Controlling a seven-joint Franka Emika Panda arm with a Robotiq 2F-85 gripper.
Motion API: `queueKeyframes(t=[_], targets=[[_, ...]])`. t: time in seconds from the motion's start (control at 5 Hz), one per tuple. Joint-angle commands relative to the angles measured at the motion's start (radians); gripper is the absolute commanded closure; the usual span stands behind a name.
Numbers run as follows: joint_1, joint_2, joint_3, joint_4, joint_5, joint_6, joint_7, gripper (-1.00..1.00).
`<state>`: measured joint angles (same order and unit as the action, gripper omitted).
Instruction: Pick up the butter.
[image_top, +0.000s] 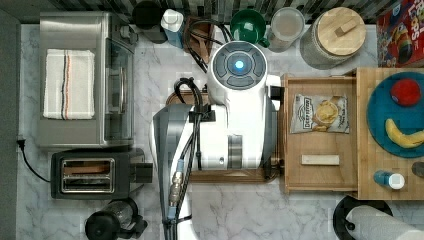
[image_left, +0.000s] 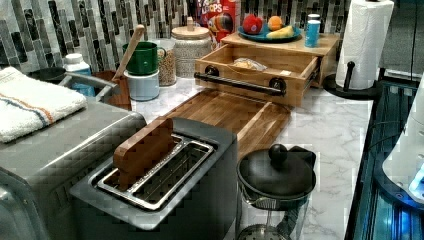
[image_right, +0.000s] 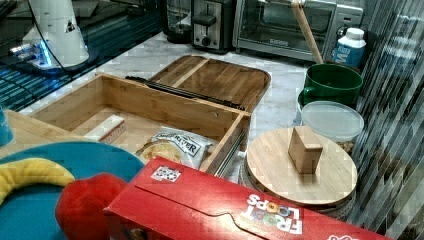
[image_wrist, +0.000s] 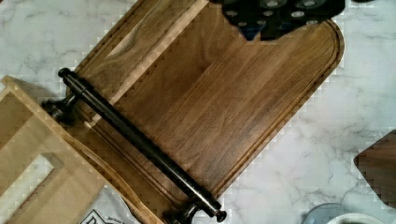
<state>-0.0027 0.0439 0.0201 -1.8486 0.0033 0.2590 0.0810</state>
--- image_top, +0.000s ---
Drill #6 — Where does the green mug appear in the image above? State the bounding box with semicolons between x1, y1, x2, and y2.
230;9;270;48

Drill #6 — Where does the froot loops cereal box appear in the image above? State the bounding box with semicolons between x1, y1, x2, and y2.
376;0;424;68

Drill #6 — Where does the white butter stick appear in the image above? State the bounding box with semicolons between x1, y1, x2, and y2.
301;155;340;166

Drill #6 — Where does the potato chips bag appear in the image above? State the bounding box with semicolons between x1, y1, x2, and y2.
290;94;350;134

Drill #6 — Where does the yellow banana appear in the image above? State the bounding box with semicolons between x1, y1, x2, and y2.
385;119;424;148

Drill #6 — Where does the red apple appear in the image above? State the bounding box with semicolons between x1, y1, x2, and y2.
390;78;421;107

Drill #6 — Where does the brown wooden holder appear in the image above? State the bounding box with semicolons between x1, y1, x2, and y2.
183;16;214;64

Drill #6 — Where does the stainless toaster oven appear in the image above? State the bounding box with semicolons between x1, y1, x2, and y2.
37;11;137;149

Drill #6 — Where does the black toaster power cord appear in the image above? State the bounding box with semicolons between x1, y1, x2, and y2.
16;137;52;184

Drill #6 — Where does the black round canister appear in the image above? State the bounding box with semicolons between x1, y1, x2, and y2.
132;0;167;44

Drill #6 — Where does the glass jar wooden lid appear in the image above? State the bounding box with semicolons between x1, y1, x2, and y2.
300;7;366;70

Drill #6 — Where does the clear plastic lidded container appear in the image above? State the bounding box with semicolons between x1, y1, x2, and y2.
267;7;305;53

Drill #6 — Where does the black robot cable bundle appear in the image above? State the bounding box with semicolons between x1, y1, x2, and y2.
162;76;216;240

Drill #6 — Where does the large wooden cutting board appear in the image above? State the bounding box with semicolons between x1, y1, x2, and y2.
353;67;424;200

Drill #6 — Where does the blue plate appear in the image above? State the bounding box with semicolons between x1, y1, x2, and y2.
366;72;424;158

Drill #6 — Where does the small blue white bottle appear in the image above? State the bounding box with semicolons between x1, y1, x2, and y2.
373;170;405;190

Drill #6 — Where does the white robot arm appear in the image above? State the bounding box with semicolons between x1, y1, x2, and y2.
150;41;280;240

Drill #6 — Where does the striped white dish towel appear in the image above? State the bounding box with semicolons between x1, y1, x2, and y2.
43;49;95;120

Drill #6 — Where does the brown wooden board under robot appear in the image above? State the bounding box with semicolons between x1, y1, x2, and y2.
165;89;283;184

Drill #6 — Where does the black paper towel holder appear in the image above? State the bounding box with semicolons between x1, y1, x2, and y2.
333;196;392;240

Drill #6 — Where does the black slot toaster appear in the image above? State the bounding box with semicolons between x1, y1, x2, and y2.
50;148;153;200

